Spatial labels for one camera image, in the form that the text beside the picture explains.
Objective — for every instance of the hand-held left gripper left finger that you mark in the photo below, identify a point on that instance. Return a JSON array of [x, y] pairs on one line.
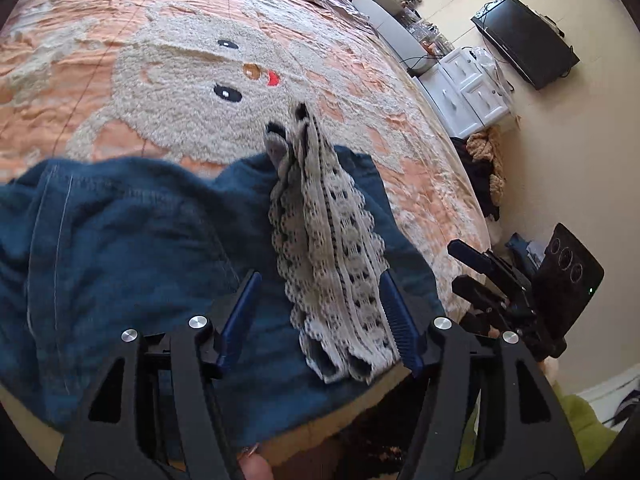
[[240, 320]]

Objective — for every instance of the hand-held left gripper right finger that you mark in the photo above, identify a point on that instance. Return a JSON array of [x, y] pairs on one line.
[[400, 325]]

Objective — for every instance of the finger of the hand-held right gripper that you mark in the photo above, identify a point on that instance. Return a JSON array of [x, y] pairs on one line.
[[475, 292], [480, 260]]

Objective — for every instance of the blue pants with lace hem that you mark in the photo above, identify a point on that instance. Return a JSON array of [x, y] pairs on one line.
[[125, 260]]

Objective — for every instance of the blue fabric item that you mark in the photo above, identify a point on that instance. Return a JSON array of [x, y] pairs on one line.
[[522, 252]]

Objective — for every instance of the dark clothes heap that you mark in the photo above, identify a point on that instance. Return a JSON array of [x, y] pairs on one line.
[[477, 175]]

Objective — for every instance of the tan knitted garment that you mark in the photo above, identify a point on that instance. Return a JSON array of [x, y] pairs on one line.
[[492, 160]]

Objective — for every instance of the green cloth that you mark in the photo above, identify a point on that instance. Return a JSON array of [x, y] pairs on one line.
[[575, 422]]

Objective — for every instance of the white drawer dresser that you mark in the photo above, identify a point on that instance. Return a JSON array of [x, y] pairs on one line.
[[465, 100]]

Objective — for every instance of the clear plastic bag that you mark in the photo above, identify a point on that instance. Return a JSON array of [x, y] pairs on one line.
[[487, 67]]

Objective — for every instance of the black flat television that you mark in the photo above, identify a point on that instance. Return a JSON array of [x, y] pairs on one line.
[[525, 40]]

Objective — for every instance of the group of bottles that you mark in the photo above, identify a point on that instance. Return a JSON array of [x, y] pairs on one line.
[[427, 32]]

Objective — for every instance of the grey vanity desk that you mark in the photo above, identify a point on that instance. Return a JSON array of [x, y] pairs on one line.
[[390, 25]]

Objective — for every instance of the peach printed bedspread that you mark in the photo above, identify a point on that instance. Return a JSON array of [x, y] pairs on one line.
[[175, 60]]

